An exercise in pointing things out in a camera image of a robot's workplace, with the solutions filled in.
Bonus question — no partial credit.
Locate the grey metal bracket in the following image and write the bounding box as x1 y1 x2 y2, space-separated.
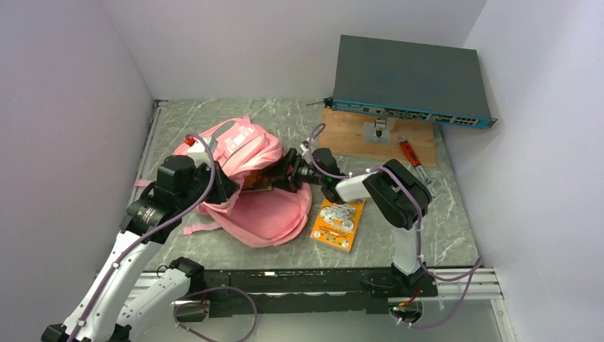
363 118 396 145

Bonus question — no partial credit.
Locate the wooden board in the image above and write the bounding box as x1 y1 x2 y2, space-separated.
319 108 437 167

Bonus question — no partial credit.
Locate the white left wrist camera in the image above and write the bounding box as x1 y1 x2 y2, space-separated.
186 136 218 166

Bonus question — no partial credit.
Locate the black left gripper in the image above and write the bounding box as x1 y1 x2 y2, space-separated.
177 160 239 211

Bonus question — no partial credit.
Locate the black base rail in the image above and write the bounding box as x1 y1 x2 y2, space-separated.
180 266 438 321

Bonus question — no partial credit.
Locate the pink student backpack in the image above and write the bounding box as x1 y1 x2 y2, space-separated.
183 115 312 248

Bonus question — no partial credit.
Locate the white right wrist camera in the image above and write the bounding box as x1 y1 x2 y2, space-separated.
298 140 312 162

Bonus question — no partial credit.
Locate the blue network switch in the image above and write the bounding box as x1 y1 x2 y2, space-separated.
326 35 497 129

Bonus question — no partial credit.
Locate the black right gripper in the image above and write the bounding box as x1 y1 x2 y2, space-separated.
263 148 326 193

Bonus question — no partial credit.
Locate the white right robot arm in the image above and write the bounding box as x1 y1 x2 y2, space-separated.
265 148 432 296

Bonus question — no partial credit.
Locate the orange adjustable wrench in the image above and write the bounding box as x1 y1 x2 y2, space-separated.
397 136 438 197

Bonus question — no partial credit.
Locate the dark green book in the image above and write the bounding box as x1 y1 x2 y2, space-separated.
241 170 276 192

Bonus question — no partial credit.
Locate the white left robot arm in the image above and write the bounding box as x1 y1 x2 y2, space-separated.
41 155 240 341

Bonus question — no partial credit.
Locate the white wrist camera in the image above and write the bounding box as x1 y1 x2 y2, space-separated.
186 136 218 166
298 140 312 162

